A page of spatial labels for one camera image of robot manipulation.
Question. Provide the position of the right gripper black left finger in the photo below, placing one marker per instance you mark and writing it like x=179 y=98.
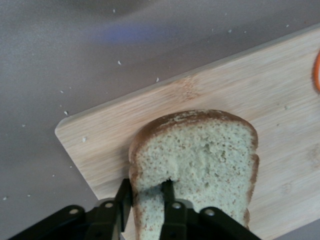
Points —
x=110 y=212

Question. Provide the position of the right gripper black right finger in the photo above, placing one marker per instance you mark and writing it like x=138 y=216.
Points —
x=177 y=220

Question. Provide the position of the brown bread slice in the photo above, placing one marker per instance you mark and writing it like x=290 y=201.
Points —
x=200 y=155

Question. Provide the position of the bamboo cutting board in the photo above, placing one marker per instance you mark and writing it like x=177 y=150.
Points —
x=225 y=87

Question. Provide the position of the orange slice toy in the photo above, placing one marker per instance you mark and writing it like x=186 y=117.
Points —
x=317 y=75

